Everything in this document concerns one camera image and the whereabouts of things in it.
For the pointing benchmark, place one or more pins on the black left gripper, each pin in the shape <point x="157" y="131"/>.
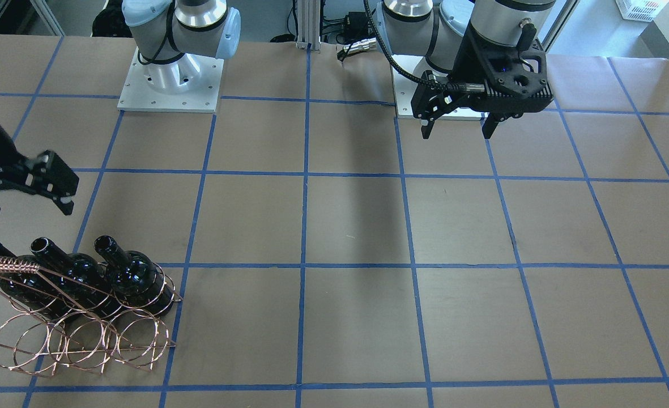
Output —
<point x="473" y="61"/>

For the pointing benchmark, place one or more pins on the dark glass wine bottle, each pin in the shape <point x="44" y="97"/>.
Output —
<point x="80" y="277"/>

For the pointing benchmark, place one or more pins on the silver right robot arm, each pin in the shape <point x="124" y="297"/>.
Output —
<point x="181" y="46"/>

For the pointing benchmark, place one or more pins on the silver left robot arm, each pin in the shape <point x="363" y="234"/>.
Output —
<point x="418" y="36"/>

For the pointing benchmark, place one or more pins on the dark wine bottle in basket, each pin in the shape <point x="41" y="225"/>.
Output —
<point x="135" y="280"/>

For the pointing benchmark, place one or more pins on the copper wire wine basket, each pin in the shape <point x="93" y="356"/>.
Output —
<point x="37" y="346"/>

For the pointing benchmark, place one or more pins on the aluminium frame post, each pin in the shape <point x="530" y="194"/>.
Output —
<point x="308" y="25"/>

